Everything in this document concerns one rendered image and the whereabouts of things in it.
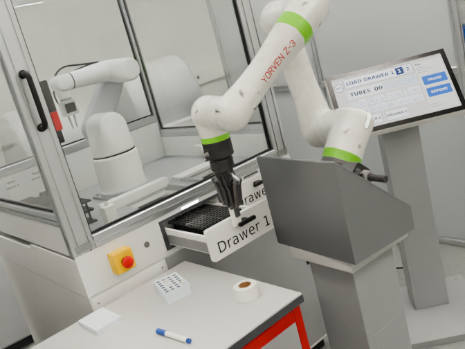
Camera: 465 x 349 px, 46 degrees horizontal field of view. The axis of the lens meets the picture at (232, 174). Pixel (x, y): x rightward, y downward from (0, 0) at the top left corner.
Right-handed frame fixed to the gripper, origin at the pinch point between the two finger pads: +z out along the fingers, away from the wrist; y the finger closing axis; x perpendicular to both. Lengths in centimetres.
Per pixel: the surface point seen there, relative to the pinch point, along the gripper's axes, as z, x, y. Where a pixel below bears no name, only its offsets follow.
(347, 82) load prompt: -22, 90, -17
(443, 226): 83, 169, -30
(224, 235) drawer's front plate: 4.8, -5.0, -1.9
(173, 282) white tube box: 13.9, -23.2, -10.0
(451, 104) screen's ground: -6, 107, 19
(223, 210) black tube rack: 3.8, 9.1, -18.0
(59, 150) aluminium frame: -35, -37, -31
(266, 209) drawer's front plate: 3.9, 14.6, -1.7
